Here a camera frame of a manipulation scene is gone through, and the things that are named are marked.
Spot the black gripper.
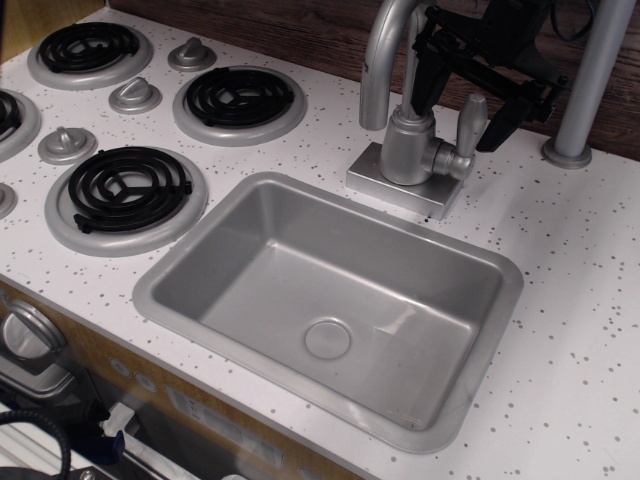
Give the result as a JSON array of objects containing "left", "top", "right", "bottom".
[{"left": 409, "top": 5, "right": 569, "bottom": 152}]

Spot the silver faucet lever handle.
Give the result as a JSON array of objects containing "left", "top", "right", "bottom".
[{"left": 432, "top": 92, "right": 488, "bottom": 181}]

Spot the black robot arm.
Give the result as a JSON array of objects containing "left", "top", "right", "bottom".
[{"left": 411, "top": 0, "right": 570, "bottom": 152}]

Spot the silver toy faucet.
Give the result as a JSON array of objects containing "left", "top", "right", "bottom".
[{"left": 346, "top": 0, "right": 464, "bottom": 220}]

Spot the grey support pole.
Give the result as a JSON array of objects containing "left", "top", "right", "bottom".
[{"left": 542, "top": 0, "right": 635, "bottom": 170}]

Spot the back right stove burner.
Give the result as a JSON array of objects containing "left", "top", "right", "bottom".
[{"left": 172, "top": 66, "right": 307, "bottom": 147}]

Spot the grey plastic sink basin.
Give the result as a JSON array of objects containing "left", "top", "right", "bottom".
[{"left": 133, "top": 172, "right": 524, "bottom": 454}]

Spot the silver stove knob top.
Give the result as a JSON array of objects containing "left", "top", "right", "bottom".
[{"left": 167, "top": 37, "right": 217, "bottom": 72}]

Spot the silver stove knob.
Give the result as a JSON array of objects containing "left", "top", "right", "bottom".
[
  {"left": 108, "top": 77, "right": 162, "bottom": 115},
  {"left": 38, "top": 127, "right": 97, "bottom": 165},
  {"left": 167, "top": 37, "right": 217, "bottom": 72}
]

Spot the silver stove knob middle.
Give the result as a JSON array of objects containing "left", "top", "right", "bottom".
[{"left": 108, "top": 77, "right": 162, "bottom": 115}]

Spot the front right stove burner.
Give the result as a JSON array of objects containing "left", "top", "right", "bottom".
[{"left": 45, "top": 147, "right": 208, "bottom": 257}]

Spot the back left stove burner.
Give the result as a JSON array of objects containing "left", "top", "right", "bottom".
[{"left": 27, "top": 22, "right": 153, "bottom": 91}]

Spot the silver stove knob lower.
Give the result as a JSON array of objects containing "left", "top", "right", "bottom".
[{"left": 38, "top": 127, "right": 97, "bottom": 165}]

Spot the left edge stove burner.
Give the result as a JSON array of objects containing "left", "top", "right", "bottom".
[{"left": 1, "top": 90, "right": 41, "bottom": 162}]

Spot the silver oven dial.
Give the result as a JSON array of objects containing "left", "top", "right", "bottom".
[{"left": 1, "top": 300, "right": 66, "bottom": 374}]

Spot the silver oven door handle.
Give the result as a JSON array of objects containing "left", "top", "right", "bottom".
[{"left": 1, "top": 357, "right": 77, "bottom": 403}]

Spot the black cable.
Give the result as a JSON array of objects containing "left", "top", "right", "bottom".
[{"left": 0, "top": 407, "right": 74, "bottom": 480}]

